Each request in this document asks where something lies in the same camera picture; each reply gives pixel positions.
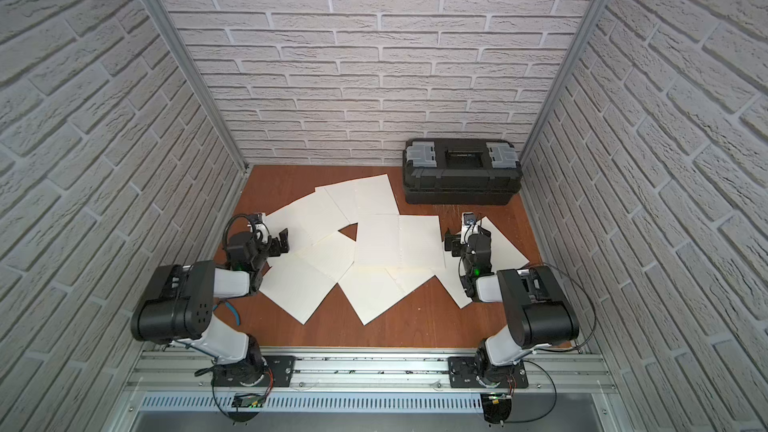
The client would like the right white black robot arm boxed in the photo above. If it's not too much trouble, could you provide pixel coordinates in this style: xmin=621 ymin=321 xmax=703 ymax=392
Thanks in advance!
xmin=444 ymin=227 xmax=580 ymax=387

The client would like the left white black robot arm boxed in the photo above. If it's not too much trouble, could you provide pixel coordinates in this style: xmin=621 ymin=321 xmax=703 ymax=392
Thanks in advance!
xmin=130 ymin=226 xmax=295 ymax=387

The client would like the black plastic toolbox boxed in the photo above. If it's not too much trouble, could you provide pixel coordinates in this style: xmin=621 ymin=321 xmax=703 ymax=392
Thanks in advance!
xmin=402 ymin=138 xmax=523 ymax=205

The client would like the white ventilation grille strip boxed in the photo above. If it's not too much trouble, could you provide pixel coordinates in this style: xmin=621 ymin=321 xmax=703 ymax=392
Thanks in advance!
xmin=139 ymin=393 xmax=595 ymax=414

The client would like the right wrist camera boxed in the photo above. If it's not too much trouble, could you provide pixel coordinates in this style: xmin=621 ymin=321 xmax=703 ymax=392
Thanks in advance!
xmin=461 ymin=212 xmax=478 ymax=236

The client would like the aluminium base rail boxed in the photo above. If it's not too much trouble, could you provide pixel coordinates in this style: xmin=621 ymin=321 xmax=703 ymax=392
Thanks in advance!
xmin=127 ymin=347 xmax=618 ymax=394

